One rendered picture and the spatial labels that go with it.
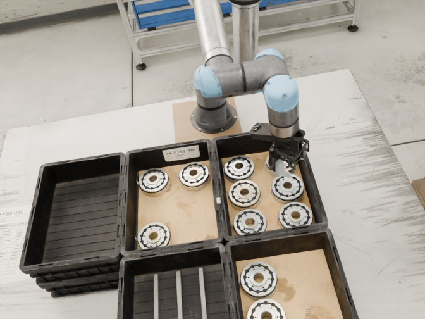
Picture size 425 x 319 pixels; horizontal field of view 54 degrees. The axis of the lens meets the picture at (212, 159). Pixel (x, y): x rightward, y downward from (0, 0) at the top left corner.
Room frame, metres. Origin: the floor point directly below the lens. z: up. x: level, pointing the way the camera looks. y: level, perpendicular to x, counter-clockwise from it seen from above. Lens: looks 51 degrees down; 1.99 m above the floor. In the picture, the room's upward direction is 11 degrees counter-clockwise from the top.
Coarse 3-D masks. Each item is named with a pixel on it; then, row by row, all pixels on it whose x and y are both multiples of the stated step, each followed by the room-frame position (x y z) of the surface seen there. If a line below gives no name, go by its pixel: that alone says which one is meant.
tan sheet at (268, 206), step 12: (252, 156) 0.93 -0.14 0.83; (264, 156) 0.92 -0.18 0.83; (264, 168) 0.87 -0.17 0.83; (252, 180) 0.83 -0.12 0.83; (264, 180) 0.82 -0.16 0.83; (228, 192) 0.80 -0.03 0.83; (264, 192) 0.77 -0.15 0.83; (228, 204) 0.75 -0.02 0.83; (264, 204) 0.72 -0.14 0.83; (276, 204) 0.71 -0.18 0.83; (276, 216) 0.67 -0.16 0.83; (276, 228) 0.63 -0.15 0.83
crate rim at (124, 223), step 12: (168, 144) 0.97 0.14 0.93; (180, 144) 0.96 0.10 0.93; (192, 144) 0.95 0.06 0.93; (216, 192) 0.74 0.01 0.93; (216, 204) 0.69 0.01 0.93; (216, 216) 0.65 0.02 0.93; (204, 240) 0.58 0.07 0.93; (216, 240) 0.58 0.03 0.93; (120, 252) 0.60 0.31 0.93; (132, 252) 0.59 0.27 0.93; (144, 252) 0.58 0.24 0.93
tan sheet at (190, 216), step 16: (176, 176) 0.91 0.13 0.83; (176, 192) 0.84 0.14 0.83; (192, 192) 0.83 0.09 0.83; (208, 192) 0.81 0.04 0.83; (144, 208) 0.80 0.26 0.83; (160, 208) 0.79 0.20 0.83; (176, 208) 0.77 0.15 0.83; (192, 208) 0.76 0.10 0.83; (208, 208) 0.75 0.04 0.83; (144, 224) 0.74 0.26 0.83; (176, 224) 0.71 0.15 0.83; (192, 224) 0.70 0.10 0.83; (208, 224) 0.69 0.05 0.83; (176, 240) 0.66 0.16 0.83; (192, 240) 0.65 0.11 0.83
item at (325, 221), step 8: (224, 136) 0.96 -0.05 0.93; (232, 136) 0.96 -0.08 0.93; (240, 136) 0.95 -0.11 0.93; (216, 152) 0.90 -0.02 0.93; (216, 160) 0.87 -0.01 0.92; (304, 160) 0.79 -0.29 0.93; (216, 168) 0.83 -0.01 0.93; (216, 176) 0.80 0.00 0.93; (312, 176) 0.73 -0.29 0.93; (312, 184) 0.70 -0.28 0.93; (320, 200) 0.64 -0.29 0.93; (224, 208) 0.67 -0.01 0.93; (320, 208) 0.61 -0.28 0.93; (224, 216) 0.66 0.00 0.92; (224, 224) 0.62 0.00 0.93; (312, 224) 0.57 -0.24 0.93; (320, 224) 0.56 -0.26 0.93; (224, 232) 0.60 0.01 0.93; (256, 232) 0.58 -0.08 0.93; (264, 232) 0.57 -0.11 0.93; (272, 232) 0.57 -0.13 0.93; (280, 232) 0.56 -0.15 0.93; (232, 240) 0.57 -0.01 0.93
